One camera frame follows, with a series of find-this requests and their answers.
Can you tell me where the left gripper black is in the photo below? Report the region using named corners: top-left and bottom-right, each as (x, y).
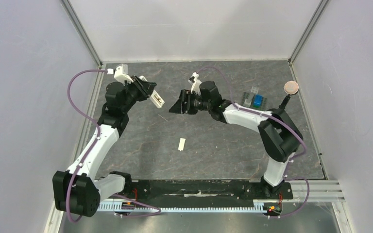
top-left (121, 75), bottom-right (157, 113)

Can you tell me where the white remote control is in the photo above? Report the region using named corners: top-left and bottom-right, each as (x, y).
top-left (146, 90), bottom-right (165, 108)

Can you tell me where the white battery cover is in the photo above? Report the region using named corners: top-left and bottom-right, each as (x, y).
top-left (178, 138), bottom-right (186, 151)

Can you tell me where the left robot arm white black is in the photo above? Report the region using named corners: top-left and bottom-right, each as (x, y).
top-left (52, 76), bottom-right (157, 223)

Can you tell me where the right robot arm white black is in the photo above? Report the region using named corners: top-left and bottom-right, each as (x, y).
top-left (169, 81), bottom-right (303, 198)

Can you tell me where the grey lego baseplate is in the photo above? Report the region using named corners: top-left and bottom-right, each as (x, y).
top-left (239, 92), bottom-right (268, 111)

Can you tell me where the grey lego brick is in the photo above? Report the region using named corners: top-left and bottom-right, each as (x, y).
top-left (243, 98), bottom-right (253, 108)

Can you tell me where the clear plastic block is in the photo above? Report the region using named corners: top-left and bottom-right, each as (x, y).
top-left (251, 86), bottom-right (259, 95)

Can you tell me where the blue lego brick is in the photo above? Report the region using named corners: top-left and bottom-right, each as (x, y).
top-left (252, 95), bottom-right (264, 108)

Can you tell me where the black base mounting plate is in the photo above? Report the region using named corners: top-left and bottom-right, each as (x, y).
top-left (121, 179), bottom-right (294, 208)

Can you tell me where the black stand with pink disc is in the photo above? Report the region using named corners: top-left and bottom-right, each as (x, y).
top-left (278, 81), bottom-right (299, 110)

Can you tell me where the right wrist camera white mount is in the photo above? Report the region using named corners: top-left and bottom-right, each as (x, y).
top-left (188, 72), bottom-right (202, 96)

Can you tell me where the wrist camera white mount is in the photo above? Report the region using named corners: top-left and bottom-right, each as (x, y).
top-left (188, 72), bottom-right (202, 96)
top-left (107, 64), bottom-right (134, 85)

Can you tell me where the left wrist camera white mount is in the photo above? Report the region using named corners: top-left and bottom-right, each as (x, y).
top-left (107, 64), bottom-right (134, 85)

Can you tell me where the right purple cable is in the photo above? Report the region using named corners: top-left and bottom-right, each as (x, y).
top-left (197, 66), bottom-right (308, 174)

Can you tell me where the purple cable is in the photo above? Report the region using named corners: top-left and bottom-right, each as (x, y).
top-left (197, 66), bottom-right (308, 174)
top-left (65, 69), bottom-right (115, 224)

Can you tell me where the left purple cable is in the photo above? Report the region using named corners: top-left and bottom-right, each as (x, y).
top-left (65, 69), bottom-right (115, 224)

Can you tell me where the white slotted cable duct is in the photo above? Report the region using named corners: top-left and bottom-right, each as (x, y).
top-left (97, 199), bottom-right (268, 214)

